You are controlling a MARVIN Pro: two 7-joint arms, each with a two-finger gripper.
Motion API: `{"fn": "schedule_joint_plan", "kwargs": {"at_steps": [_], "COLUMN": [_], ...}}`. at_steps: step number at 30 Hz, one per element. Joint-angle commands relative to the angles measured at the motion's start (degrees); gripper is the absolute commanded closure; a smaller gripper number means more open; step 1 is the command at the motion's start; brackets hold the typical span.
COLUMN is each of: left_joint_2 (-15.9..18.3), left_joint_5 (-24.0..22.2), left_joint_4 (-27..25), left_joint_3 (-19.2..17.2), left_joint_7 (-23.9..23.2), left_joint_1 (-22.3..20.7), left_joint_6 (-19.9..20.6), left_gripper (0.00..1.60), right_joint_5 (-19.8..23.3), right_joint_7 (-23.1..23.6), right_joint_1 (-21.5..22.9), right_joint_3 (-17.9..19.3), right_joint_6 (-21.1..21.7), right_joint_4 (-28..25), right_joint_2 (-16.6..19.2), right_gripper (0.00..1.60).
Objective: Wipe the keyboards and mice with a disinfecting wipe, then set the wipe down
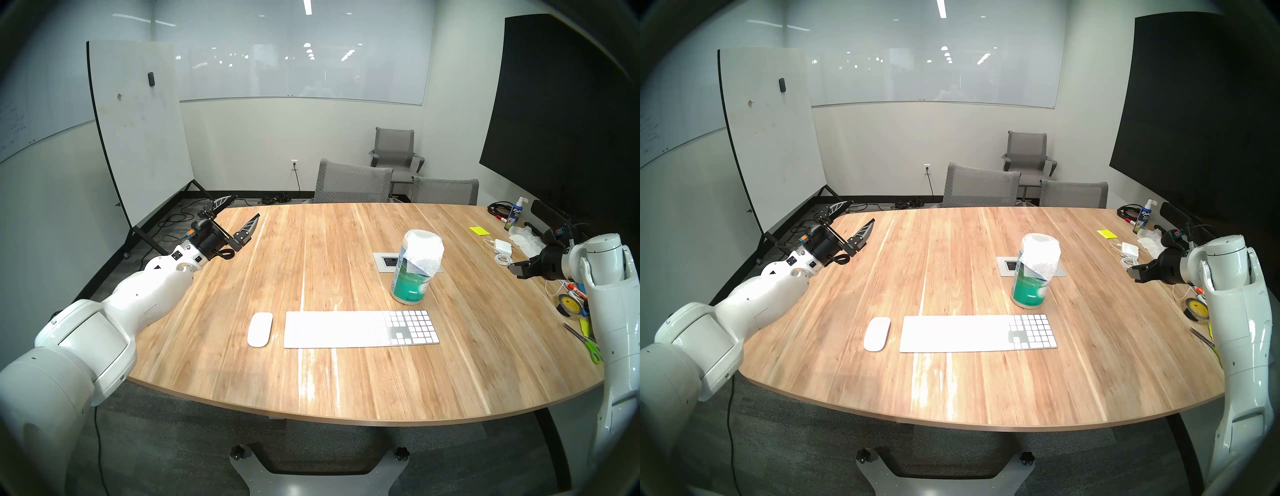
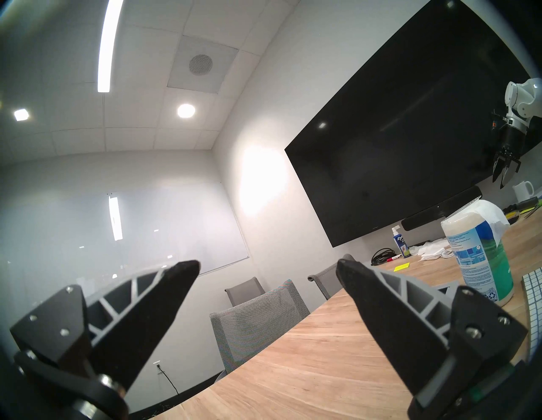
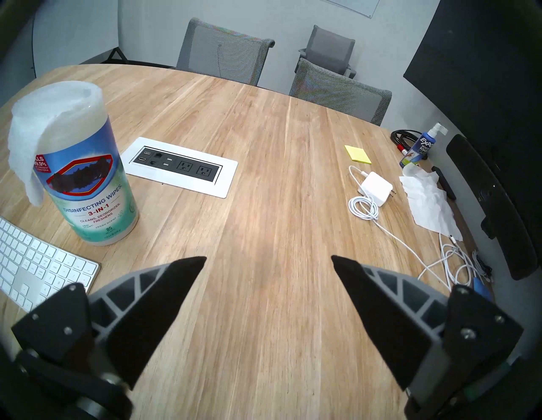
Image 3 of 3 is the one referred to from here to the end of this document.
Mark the wide grey mesh chair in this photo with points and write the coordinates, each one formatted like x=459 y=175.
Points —
x=224 y=51

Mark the glass wall whiteboard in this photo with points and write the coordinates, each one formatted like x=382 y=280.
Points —
x=360 y=5

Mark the black remote control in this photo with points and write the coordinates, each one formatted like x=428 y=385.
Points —
x=443 y=183

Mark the yellow sticky note pad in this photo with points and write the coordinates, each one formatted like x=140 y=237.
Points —
x=358 y=154

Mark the red marker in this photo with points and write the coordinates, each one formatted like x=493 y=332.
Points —
x=402 y=148

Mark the grey armrest chair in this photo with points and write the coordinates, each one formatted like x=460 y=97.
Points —
x=328 y=46

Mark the crumpled white tissue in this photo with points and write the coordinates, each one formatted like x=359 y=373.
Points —
x=427 y=203

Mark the low grey mesh chair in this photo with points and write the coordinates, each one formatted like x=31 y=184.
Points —
x=338 y=91

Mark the whiteboard cleaner spray bottle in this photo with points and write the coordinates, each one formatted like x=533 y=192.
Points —
x=421 y=146

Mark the black wall screen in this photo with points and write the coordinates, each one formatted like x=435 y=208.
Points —
x=478 y=84

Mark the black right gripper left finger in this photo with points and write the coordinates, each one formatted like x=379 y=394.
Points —
x=127 y=321

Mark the black video bar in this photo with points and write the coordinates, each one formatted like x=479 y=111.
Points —
x=487 y=190

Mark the table power outlet panel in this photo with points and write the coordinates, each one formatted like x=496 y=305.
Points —
x=178 y=163

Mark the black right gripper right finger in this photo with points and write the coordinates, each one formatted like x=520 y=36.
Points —
x=406 y=330

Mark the blue plastic packet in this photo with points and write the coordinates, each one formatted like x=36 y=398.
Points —
x=482 y=290

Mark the white keyboard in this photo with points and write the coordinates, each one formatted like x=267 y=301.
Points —
x=34 y=258

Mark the disinfecting wipes canister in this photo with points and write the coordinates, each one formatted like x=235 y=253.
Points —
x=93 y=190

